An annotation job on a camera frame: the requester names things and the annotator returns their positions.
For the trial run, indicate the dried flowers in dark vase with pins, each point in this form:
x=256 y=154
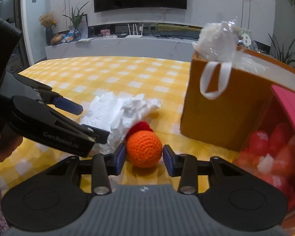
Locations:
x=48 y=22

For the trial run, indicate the orange crochet ball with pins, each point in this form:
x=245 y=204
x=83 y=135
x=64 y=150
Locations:
x=143 y=150

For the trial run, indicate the pile of red soft pieces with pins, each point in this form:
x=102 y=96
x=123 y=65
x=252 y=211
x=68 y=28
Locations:
x=272 y=147

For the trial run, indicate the clear plastic gift bag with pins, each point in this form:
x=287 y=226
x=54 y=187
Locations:
x=216 y=39

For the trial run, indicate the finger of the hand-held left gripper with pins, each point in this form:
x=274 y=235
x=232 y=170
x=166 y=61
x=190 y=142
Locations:
x=68 y=105
x=88 y=131

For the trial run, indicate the red crochet ball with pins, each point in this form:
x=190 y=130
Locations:
x=140 y=126

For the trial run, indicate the yellow checkered tablecloth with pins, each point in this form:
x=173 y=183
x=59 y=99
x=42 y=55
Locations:
x=88 y=78

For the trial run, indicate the slim-leaf plant in vase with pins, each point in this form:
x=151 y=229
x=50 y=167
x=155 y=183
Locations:
x=76 y=19

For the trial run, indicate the white tissue paper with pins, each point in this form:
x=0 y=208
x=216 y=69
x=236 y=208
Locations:
x=113 y=113

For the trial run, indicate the clear box with pink lid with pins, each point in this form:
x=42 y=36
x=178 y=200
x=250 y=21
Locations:
x=292 y=108

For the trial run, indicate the brown round bowl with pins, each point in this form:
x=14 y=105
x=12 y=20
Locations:
x=58 y=39

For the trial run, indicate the long-leaf potted plant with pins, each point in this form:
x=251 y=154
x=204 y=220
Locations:
x=284 y=55

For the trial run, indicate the white marble television console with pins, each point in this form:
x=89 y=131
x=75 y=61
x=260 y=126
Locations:
x=113 y=48

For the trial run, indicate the white router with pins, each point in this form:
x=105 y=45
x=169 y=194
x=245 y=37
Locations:
x=135 y=35

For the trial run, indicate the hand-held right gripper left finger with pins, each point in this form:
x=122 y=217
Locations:
x=120 y=158

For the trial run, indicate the person's left hand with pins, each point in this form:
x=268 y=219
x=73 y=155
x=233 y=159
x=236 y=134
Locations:
x=2 y=150

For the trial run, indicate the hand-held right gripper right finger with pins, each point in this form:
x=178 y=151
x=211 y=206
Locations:
x=167 y=161

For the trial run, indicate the pink tissue box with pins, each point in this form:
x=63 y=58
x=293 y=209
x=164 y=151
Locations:
x=105 y=32

